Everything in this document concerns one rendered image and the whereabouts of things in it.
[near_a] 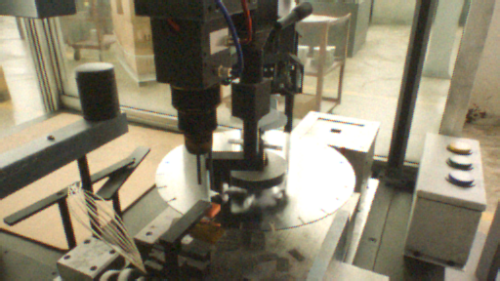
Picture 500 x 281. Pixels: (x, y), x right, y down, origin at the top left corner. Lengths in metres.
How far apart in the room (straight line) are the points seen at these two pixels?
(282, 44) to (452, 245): 0.47
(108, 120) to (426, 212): 0.57
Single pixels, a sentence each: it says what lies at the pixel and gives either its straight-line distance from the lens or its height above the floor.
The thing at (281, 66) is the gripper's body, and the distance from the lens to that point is 0.66.
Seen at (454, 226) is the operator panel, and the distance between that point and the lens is 0.80.
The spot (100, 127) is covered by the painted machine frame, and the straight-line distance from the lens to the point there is 0.63.
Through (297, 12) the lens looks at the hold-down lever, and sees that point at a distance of 0.51.
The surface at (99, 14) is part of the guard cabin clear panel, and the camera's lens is 1.42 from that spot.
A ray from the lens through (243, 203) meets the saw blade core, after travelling 0.57.
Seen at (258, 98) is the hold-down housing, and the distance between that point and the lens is 0.50.
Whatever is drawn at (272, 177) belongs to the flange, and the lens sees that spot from 0.62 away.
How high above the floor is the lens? 1.27
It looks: 25 degrees down
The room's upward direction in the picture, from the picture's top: straight up
